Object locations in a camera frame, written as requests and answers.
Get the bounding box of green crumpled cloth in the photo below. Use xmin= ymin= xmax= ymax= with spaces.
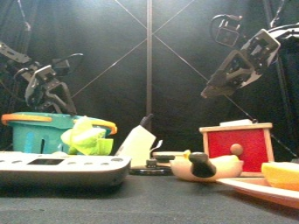
xmin=60 ymin=115 xmax=114 ymax=156

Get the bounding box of white block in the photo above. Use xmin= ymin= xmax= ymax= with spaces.
xmin=218 ymin=118 xmax=255 ymax=127

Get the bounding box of red wooden drawer box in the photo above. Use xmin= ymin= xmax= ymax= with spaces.
xmin=198 ymin=122 xmax=276 ymax=178

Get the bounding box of grey kitchen scale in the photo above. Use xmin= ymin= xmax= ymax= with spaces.
xmin=0 ymin=150 xmax=133 ymax=187

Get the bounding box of black toy piece in bowl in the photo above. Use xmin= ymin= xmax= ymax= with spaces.
xmin=188 ymin=151 xmax=217 ymax=179

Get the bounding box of black round base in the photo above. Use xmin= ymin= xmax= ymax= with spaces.
xmin=128 ymin=158 xmax=174 ymax=177

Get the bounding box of yellow-orange toy food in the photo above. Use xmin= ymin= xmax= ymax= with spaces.
xmin=260 ymin=161 xmax=299 ymax=193

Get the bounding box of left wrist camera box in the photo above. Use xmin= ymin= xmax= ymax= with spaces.
xmin=50 ymin=58 xmax=72 ymax=77

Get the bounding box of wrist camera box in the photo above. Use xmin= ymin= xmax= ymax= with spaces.
xmin=50 ymin=58 xmax=72 ymax=77
xmin=213 ymin=13 xmax=244 ymax=48

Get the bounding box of teal basket with orange handles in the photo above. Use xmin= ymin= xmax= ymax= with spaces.
xmin=0 ymin=112 xmax=117 ymax=155

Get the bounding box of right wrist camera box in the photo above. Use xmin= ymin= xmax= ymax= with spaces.
xmin=213 ymin=13 xmax=244 ymax=48

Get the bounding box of grey vertical frame pole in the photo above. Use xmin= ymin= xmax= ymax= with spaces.
xmin=144 ymin=0 xmax=154 ymax=117

